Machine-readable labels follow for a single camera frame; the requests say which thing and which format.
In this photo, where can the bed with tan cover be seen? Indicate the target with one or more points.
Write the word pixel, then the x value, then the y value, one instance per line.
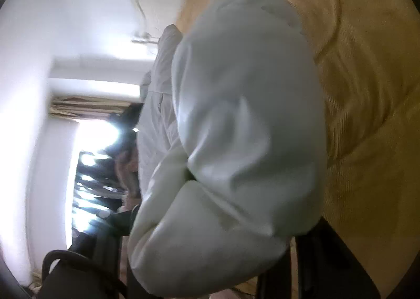
pixel 367 89

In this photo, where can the dark clutter by window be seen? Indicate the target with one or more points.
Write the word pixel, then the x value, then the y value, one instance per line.
pixel 98 187

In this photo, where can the beige curtain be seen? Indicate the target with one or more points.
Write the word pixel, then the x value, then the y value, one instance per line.
pixel 85 105

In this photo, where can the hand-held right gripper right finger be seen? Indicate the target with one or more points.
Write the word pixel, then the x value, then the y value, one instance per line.
pixel 315 259

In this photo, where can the person's left hand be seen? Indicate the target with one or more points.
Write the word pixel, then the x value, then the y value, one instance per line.
pixel 129 174

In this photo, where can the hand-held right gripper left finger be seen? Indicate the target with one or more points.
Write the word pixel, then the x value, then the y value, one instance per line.
pixel 106 263

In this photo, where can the white puffer jacket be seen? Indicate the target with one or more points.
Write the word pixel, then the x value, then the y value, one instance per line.
pixel 236 141

